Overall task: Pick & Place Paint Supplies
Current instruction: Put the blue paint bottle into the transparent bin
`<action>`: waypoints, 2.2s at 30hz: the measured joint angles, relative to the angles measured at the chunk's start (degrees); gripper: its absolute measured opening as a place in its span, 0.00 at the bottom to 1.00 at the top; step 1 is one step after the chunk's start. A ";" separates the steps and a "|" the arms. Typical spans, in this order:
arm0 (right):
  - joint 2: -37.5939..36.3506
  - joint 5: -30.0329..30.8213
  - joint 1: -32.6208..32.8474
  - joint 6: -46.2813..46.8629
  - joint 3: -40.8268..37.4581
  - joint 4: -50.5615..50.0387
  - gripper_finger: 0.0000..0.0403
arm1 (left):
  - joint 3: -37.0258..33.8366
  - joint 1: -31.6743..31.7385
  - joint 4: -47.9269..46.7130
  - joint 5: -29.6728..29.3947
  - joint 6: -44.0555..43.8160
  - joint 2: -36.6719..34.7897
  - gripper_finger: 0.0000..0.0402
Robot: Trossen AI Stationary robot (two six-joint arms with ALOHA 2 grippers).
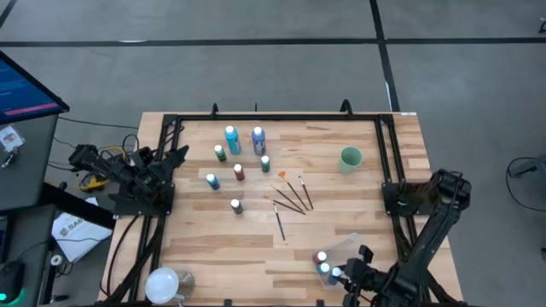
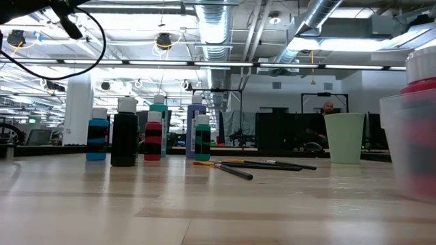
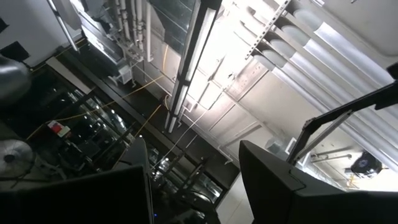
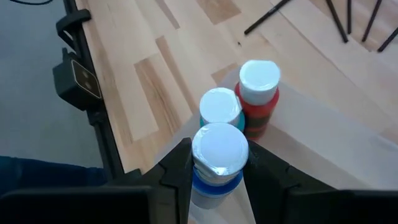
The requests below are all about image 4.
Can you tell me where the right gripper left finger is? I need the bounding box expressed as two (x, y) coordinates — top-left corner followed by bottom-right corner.
(0, 138), (195, 224)

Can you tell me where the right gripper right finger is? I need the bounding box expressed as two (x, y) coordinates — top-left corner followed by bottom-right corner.
(243, 141), (398, 224)

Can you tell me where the small blue paint bottle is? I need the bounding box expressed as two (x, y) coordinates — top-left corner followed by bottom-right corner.
(190, 122), (249, 210)

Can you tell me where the small red paint bottle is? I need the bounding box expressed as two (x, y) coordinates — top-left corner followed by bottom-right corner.
(234, 59), (281, 141)

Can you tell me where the small teal paint bottle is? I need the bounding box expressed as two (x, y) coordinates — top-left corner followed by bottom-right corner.
(198, 87), (246, 133)

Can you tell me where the dark blue object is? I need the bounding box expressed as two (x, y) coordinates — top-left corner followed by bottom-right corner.
(0, 155), (108, 197)

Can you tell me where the small black table clamp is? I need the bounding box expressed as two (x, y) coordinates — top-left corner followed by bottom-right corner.
(55, 8), (92, 47)

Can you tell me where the black aluminium table frame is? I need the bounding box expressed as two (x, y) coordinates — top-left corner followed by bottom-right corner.
(62, 0), (144, 187)

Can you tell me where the small black depth camera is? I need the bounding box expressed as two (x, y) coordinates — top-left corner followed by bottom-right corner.
(52, 47), (103, 112)

